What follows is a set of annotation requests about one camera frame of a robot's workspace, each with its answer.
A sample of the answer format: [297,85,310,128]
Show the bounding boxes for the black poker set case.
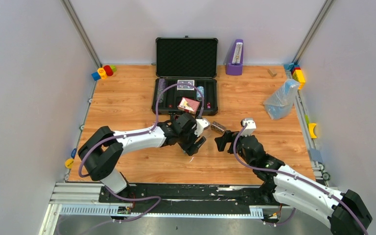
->
[151,37,218,116]

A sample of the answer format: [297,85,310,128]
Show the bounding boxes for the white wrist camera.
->
[240,118,257,137]
[194,118,210,137]

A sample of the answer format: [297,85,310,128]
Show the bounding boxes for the yellow blue round tags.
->
[64,148,77,169]

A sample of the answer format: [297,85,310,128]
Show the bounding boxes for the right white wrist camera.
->
[240,118,257,137]

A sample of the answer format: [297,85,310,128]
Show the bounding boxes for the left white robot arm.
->
[77,113,210,202]

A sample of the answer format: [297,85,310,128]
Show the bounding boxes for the light blue chip stack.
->
[196,86,205,101]

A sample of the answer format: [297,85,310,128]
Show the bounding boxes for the small wooden block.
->
[267,69,277,77]

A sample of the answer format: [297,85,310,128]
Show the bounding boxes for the blue playing card deck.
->
[177,80,195,91]

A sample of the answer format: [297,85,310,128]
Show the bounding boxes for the purple chip stack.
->
[158,78,166,94]

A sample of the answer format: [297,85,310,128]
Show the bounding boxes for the brown chip stack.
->
[211,121,226,135]

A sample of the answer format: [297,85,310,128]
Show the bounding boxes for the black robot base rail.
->
[50,183,292,221]

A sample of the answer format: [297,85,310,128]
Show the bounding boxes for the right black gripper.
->
[214,130,255,169]

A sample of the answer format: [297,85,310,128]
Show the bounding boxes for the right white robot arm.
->
[215,131,373,235]

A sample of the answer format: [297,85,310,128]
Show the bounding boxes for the coloured toy cylinders cluster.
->
[91,65,117,81]

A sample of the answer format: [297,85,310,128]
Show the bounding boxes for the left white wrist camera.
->
[194,118,210,137]

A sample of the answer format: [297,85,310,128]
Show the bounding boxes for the red playing card box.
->
[177,97,201,115]

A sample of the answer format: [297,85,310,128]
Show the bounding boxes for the clear plastic bag blue contents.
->
[263,79,301,120]

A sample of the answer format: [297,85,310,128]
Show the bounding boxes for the purple metronome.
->
[225,39,244,76]

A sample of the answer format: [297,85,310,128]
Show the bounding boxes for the coloured toy blocks stack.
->
[283,63,306,90]

